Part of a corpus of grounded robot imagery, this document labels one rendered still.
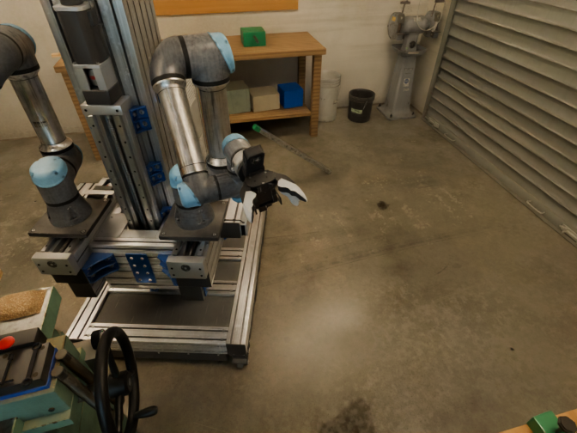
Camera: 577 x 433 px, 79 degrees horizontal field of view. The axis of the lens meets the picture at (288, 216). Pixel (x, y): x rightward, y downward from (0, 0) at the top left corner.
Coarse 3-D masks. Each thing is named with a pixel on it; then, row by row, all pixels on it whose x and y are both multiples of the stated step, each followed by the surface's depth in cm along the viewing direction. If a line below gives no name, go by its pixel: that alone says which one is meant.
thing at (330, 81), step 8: (328, 72) 382; (336, 72) 377; (320, 80) 362; (328, 80) 359; (336, 80) 363; (320, 88) 368; (328, 88) 366; (336, 88) 370; (320, 96) 374; (328, 96) 372; (336, 96) 376; (320, 104) 379; (328, 104) 377; (336, 104) 384; (320, 112) 384; (328, 112) 383; (336, 112) 393; (320, 120) 391; (328, 120) 390
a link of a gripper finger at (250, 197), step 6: (246, 192) 81; (252, 192) 80; (246, 198) 79; (252, 198) 79; (246, 204) 78; (252, 204) 77; (246, 210) 77; (252, 210) 78; (246, 216) 76; (252, 216) 76; (252, 222) 82
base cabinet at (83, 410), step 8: (88, 368) 116; (80, 408) 105; (88, 408) 110; (112, 408) 131; (80, 416) 104; (88, 416) 109; (96, 416) 115; (72, 424) 98; (80, 424) 103; (88, 424) 108; (96, 424) 113; (64, 432) 94; (72, 432) 98; (80, 432) 102; (88, 432) 107; (96, 432) 112; (136, 432) 152
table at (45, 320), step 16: (48, 288) 102; (48, 304) 98; (16, 320) 93; (32, 320) 93; (48, 320) 96; (48, 336) 94; (80, 352) 90; (48, 416) 78; (64, 416) 78; (0, 432) 73; (16, 432) 74; (32, 432) 77
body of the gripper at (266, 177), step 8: (240, 168) 89; (240, 176) 90; (248, 176) 85; (256, 176) 84; (264, 176) 84; (272, 176) 83; (248, 184) 82; (256, 184) 82; (264, 184) 82; (272, 184) 84; (256, 192) 83; (264, 192) 84; (272, 192) 84; (264, 200) 85; (272, 200) 87; (280, 200) 87; (256, 208) 85; (264, 208) 86
